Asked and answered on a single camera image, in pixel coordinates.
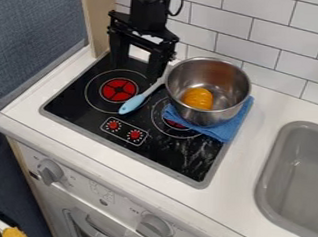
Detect blue cloth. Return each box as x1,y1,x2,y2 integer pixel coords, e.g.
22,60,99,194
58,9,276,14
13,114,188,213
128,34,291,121
159,91,257,145

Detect orange toy food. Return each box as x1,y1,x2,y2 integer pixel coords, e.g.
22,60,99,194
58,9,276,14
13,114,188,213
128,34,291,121
178,86,216,111

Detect toy sink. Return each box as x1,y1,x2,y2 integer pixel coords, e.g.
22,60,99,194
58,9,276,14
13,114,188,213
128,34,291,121
250,118,318,237

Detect silver pot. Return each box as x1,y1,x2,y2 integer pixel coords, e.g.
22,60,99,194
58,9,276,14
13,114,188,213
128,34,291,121
161,54,255,130

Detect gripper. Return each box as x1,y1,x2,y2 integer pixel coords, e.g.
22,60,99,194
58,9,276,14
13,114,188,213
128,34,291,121
103,10,182,84

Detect blue spatula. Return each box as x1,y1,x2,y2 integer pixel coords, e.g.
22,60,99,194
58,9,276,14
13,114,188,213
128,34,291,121
116,67,171,118

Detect toy stove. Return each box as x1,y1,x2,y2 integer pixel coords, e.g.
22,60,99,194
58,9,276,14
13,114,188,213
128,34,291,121
34,46,243,192

